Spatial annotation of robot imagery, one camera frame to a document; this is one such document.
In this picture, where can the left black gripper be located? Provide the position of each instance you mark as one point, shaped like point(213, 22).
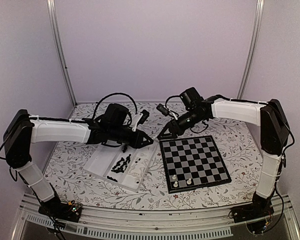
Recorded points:
point(138, 143)

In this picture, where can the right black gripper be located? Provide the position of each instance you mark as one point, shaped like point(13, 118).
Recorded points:
point(174, 129)

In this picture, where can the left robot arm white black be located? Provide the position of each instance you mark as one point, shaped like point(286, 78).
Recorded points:
point(26, 129)

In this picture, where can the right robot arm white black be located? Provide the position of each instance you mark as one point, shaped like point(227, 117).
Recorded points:
point(269, 116)

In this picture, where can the pile of white chess pieces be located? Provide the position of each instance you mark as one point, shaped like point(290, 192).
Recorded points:
point(138, 167)

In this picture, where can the pile of black chess pieces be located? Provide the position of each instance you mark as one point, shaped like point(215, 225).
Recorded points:
point(120, 165)

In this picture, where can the black grey chessboard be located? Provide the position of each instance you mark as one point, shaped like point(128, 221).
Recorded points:
point(197, 158)

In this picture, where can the clear plastic piece tray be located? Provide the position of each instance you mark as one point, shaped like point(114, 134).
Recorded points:
point(104, 157)

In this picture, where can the floral patterned table mat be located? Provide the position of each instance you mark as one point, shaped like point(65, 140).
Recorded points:
point(233, 138)

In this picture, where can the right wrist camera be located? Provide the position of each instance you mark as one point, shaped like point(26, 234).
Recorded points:
point(166, 112)

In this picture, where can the front aluminium rail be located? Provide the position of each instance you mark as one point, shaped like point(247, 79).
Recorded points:
point(104, 223)

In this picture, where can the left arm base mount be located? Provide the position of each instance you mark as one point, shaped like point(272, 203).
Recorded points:
point(70, 211)

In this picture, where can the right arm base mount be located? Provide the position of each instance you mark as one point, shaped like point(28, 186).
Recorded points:
point(260, 211)

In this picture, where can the right aluminium frame post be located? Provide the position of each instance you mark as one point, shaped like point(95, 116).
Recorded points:
point(252, 48)

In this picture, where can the aluminium frame post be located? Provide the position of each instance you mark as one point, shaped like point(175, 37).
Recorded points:
point(58, 44)
point(252, 48)

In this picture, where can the left aluminium frame post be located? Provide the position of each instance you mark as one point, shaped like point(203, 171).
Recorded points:
point(58, 44)

